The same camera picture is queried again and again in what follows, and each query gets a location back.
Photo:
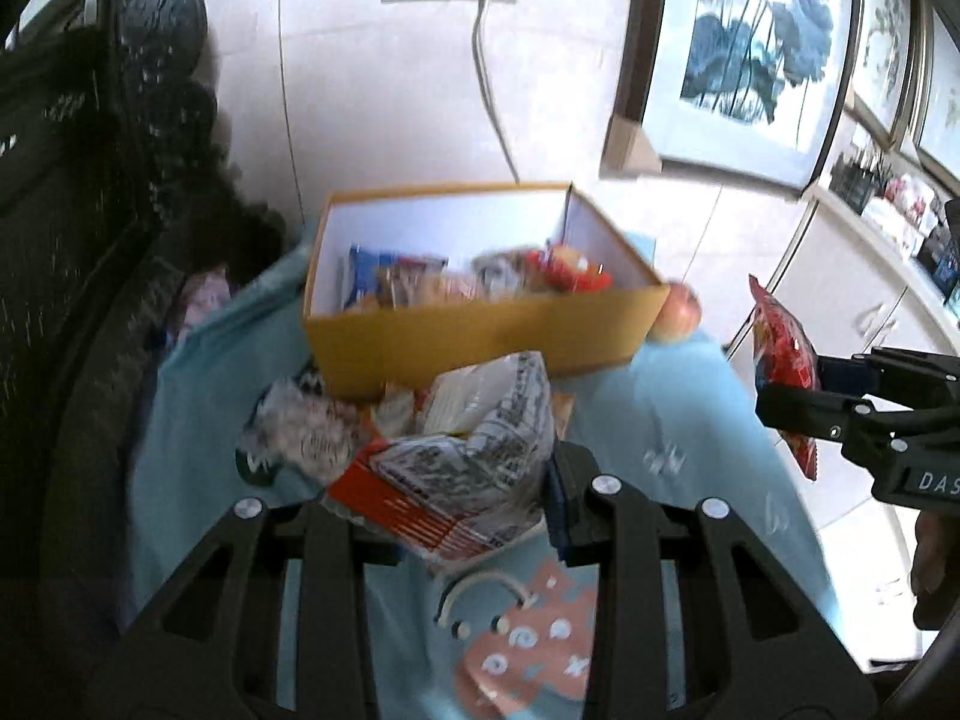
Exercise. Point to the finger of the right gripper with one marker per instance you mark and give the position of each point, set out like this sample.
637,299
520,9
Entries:
803,415
855,371

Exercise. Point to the blue snack packet in box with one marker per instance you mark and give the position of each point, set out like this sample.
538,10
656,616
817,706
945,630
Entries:
365,277

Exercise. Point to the yellow cardboard box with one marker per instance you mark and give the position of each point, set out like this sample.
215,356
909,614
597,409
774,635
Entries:
358,351

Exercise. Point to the red apple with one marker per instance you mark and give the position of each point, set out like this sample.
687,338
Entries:
680,315

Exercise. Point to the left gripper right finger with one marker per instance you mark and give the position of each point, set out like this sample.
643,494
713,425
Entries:
695,618

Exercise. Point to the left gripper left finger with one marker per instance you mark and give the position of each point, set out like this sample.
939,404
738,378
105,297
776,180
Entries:
266,618

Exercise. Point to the dark carved wooden furniture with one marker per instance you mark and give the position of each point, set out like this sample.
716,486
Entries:
114,192

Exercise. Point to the red yellow snack packet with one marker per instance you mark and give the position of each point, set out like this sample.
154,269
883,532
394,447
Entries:
563,269

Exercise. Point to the brown snack packet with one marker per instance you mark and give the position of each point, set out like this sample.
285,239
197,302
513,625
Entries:
416,283

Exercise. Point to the framed lotus painting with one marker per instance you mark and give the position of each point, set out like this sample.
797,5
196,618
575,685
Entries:
750,89

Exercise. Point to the white crinkled snack packet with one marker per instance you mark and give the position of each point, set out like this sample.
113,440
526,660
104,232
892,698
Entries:
295,425

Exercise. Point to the person's right hand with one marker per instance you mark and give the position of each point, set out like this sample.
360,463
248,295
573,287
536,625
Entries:
934,573

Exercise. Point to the red white noodle snack bag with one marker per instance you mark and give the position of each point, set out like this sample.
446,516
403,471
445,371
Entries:
466,482

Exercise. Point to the white cabinet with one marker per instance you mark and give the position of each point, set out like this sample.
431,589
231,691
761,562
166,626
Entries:
848,299

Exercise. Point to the light blue printed cloth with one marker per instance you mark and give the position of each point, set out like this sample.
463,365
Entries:
507,635

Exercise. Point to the red black snack packet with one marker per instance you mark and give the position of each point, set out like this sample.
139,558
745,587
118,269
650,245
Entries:
783,355

